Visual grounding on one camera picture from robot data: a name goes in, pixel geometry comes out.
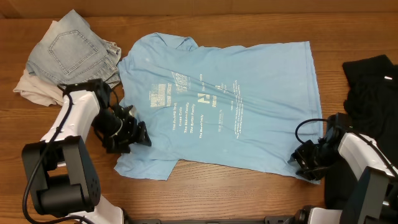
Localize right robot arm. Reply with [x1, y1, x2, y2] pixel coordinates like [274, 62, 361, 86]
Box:
[286, 113, 397, 223]

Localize folded white cloth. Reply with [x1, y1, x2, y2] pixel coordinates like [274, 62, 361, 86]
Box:
[12, 20, 66, 107]

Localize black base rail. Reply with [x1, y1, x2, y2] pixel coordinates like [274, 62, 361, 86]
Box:
[124, 215, 294, 224]

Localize folded light denim jeans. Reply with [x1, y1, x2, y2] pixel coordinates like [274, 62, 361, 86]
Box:
[25, 10, 121, 88]

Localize light blue printed t-shirt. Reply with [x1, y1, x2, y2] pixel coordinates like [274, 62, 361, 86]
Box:
[115, 33, 323, 180]

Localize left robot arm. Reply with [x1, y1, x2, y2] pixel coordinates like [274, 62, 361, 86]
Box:
[22, 78, 152, 223]

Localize black garment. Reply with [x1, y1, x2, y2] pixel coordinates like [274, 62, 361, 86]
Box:
[323, 55, 397, 209]

